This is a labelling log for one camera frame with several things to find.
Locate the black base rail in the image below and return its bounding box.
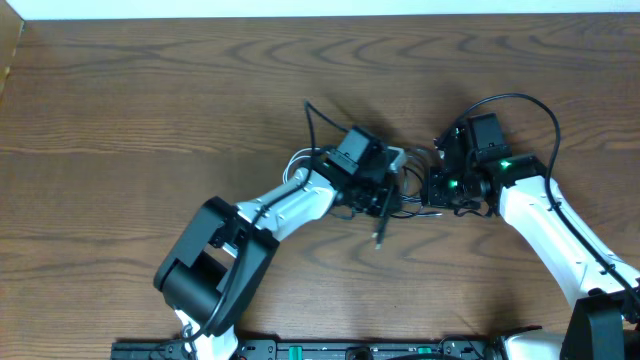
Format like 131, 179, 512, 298
110, 337, 502, 360

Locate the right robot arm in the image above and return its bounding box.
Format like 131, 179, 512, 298
421, 113, 639, 359

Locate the cardboard panel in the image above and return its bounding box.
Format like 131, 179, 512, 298
0, 0, 24, 92

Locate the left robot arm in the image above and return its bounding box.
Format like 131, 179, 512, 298
149, 127, 407, 359

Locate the black multi-head usb cable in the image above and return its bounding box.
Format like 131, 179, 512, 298
371, 144, 444, 250

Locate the white usb cable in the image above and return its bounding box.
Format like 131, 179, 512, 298
282, 147, 321, 185

